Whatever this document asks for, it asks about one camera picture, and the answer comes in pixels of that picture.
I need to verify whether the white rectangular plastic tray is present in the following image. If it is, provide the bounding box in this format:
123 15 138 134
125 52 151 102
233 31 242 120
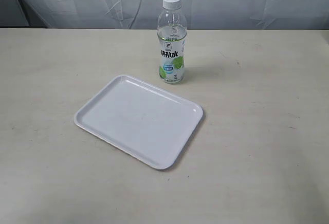
74 75 204 170

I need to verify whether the clear plastic water bottle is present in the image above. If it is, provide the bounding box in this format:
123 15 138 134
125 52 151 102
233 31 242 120
157 0 187 84

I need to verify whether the white backdrop cloth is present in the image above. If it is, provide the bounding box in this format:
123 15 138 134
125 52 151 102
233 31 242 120
1 0 328 29

